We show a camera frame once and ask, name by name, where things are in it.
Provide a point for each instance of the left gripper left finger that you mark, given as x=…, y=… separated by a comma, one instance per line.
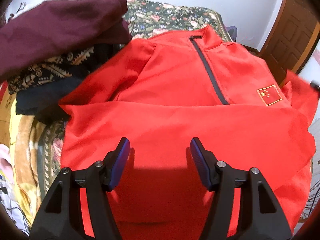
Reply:
x=114, y=164

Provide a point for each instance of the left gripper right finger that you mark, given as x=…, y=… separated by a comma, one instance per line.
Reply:
x=204, y=161

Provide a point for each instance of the red zip jacket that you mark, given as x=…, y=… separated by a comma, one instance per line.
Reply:
x=160, y=93

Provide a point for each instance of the brown wooden door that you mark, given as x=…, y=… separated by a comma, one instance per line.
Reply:
x=293, y=35

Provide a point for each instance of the yellow blanket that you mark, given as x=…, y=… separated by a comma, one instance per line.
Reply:
x=20, y=135

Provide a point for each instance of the black folded garment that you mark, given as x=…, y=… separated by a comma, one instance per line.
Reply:
x=42, y=101

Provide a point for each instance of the purple grey bag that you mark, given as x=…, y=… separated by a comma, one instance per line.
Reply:
x=233, y=32

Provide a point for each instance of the dark patterned folded garment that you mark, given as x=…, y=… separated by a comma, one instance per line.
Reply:
x=78, y=63

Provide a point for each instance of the maroon folded garment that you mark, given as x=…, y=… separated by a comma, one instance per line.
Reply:
x=59, y=26

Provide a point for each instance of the green floral bed cover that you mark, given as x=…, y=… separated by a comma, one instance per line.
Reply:
x=147, y=19

